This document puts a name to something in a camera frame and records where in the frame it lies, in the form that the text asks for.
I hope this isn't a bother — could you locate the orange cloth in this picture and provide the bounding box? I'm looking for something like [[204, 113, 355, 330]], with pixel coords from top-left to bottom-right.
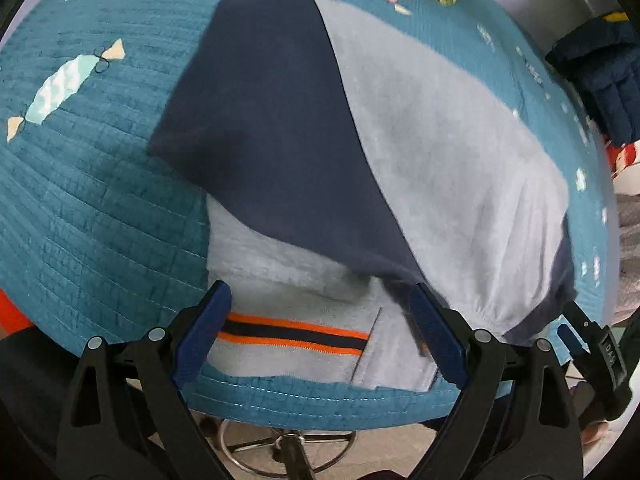
[[0, 291, 33, 336]]

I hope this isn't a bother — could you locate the teal quilted bed cover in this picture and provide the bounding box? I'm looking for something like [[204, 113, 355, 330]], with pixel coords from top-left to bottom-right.
[[0, 0, 618, 433]]

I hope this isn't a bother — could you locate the person's right hand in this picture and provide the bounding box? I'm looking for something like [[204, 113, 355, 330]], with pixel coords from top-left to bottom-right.
[[575, 380, 618, 446]]

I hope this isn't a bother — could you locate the grey navy zip jacket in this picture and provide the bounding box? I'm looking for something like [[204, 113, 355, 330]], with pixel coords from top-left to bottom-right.
[[146, 0, 577, 392]]

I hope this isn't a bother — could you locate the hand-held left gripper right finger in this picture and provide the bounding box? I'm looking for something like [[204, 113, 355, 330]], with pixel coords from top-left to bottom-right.
[[409, 282, 586, 480]]

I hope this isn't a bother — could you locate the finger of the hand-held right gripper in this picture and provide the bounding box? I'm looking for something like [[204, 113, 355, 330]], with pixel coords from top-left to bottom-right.
[[556, 324, 596, 363], [562, 299, 608, 351]]

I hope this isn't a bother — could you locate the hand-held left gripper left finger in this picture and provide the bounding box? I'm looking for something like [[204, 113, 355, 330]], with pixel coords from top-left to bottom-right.
[[55, 280, 233, 480]]

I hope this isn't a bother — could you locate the navy yellow puffer jacket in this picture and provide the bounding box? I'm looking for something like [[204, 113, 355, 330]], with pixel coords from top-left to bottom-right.
[[544, 10, 640, 148]]

